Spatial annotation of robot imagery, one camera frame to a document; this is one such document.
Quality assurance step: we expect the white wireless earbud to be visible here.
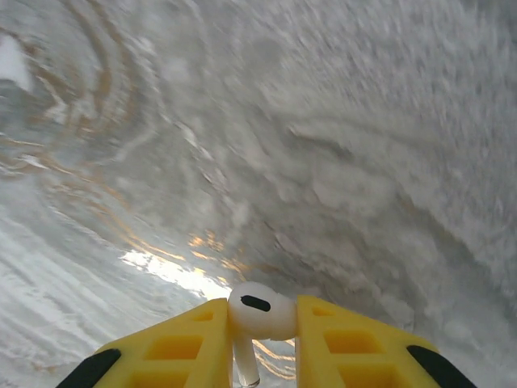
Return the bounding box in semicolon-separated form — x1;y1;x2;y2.
226;281;301;388

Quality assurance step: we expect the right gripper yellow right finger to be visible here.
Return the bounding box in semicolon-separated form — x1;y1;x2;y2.
293;294;478;388

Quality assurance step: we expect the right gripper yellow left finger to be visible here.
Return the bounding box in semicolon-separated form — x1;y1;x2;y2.
55;297;234;388

